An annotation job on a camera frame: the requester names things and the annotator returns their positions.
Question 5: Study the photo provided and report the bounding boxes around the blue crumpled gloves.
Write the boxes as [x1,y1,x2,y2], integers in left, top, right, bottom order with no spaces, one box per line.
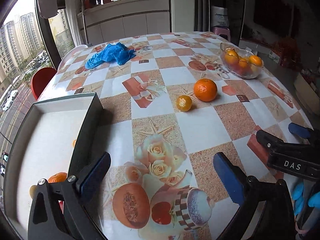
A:
[85,42,136,70]

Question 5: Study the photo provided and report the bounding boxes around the patterned checkered tablecloth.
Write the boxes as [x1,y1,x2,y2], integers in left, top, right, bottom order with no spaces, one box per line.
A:
[41,32,310,239]

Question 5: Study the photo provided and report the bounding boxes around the pink plastic stool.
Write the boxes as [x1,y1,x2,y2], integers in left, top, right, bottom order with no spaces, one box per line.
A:
[213,26,231,42]

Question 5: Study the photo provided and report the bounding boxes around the red tomato in tray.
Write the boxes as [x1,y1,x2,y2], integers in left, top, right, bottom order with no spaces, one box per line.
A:
[59,200,63,212]

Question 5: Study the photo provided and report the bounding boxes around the white cabinet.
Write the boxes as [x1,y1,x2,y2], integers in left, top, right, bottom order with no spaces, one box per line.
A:
[77,0,171,45]

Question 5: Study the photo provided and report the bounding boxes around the blue gloved right hand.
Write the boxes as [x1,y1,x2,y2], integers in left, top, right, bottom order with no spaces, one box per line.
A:
[291,181,319,216]

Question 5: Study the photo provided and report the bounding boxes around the white paper bag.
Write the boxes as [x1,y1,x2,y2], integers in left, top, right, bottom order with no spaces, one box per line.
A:
[210,6,229,28]

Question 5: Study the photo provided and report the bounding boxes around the red chair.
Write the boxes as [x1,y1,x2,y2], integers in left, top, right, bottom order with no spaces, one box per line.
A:
[31,67,57,101]

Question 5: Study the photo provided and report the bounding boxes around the large orange mandarin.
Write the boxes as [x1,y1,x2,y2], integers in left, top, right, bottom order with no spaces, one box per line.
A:
[194,79,218,102]

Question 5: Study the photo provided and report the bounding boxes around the glass fruit bowl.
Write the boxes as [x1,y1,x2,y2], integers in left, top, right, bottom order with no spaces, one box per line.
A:
[220,42,265,80]

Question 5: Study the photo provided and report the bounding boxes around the yellowish kiwi fruit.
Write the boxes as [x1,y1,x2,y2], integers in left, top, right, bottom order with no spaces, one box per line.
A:
[29,185,37,199]

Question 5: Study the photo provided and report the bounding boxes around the oranges in bowl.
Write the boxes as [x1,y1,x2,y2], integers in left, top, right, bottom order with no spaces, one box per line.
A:
[224,48,263,77]

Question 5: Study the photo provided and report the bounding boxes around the white chair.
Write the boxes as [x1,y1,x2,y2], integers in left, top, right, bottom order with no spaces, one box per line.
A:
[57,44,88,71]

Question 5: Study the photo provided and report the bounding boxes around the dark green tray box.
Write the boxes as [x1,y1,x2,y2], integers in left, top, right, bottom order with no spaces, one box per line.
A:
[3,93,103,239]

